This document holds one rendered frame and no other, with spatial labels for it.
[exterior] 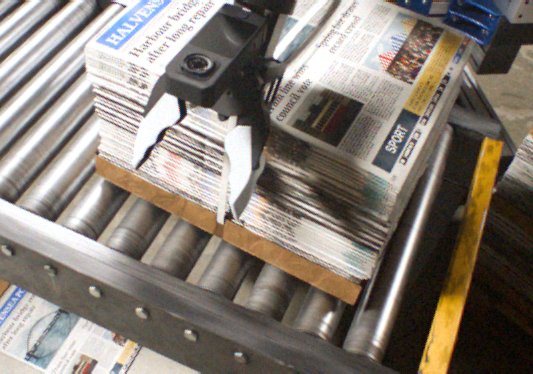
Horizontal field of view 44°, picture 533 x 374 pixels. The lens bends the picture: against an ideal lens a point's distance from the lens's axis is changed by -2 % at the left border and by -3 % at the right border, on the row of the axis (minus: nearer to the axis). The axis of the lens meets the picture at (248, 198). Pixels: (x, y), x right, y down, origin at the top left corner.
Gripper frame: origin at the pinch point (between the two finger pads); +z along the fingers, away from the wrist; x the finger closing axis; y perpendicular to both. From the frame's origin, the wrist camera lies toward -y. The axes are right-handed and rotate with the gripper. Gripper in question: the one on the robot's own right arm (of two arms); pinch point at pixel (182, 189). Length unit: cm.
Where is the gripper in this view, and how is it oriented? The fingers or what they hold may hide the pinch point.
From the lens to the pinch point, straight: 64.9
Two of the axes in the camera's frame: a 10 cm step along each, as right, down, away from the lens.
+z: -3.3, 8.7, 3.6
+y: 3.5, -2.4, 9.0
